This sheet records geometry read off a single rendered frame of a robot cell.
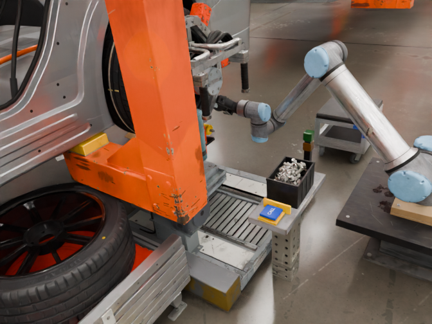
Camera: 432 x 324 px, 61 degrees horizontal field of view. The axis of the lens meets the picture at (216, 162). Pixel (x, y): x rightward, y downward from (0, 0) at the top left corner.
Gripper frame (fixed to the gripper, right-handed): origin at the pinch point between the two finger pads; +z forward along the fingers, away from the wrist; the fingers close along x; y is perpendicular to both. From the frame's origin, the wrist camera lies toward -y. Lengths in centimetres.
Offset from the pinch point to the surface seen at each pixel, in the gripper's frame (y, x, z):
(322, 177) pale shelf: 1, -26, -74
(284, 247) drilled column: -1, -62, -68
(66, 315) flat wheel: -66, -108, -22
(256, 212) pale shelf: -25, -51, -60
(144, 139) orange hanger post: -73, -41, -33
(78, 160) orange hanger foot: -58, -55, 13
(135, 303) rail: -50, -98, -36
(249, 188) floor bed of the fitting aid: 42, -37, -22
